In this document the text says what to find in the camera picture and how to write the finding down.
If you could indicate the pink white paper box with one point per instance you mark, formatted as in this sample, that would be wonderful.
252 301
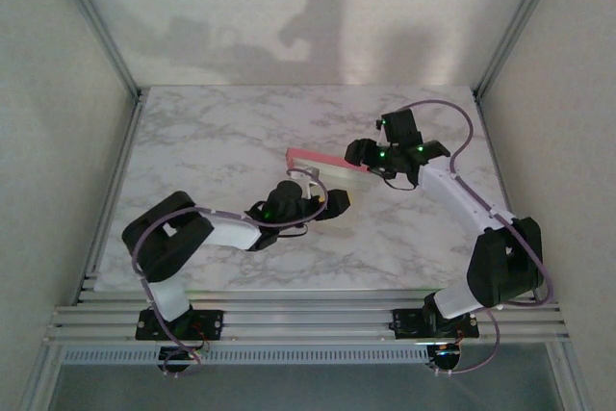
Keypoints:
332 175

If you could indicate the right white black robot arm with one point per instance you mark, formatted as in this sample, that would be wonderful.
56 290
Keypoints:
500 262

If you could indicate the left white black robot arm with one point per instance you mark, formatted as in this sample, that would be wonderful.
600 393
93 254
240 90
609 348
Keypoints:
163 238

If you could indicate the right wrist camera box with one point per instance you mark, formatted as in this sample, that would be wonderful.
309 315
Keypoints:
381 134

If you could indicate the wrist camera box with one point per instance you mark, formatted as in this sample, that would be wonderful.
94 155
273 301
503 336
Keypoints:
308 172
381 134

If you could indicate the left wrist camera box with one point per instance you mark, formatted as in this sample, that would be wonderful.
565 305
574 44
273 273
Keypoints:
308 172

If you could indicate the right aluminium table side rail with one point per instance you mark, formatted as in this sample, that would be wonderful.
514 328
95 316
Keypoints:
492 141

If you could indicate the aluminium table side rail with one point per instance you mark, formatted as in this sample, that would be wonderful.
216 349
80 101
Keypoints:
114 180
492 141

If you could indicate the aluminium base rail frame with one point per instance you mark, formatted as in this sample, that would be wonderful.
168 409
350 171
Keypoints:
313 324

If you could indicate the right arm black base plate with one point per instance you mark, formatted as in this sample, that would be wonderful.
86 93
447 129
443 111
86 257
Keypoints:
406 324

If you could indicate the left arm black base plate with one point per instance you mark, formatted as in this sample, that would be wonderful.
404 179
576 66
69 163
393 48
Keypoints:
212 324

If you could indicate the left aluminium table side rail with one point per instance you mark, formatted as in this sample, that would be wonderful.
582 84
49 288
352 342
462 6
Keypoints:
114 180

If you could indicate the right aluminium upright post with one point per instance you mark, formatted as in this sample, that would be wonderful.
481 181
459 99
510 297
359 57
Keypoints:
517 21

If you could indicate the aluminium upright post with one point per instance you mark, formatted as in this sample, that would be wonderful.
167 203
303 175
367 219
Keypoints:
97 21
517 21

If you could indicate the left aluminium upright post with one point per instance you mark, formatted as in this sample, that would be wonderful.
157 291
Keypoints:
97 21

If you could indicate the right lower aluminium frame post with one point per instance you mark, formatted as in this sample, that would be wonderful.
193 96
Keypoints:
569 377

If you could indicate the aluminium frame post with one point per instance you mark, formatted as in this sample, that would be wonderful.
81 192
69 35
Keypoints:
44 377
569 377

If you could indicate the left lower aluminium frame post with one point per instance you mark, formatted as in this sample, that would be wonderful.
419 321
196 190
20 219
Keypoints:
44 377

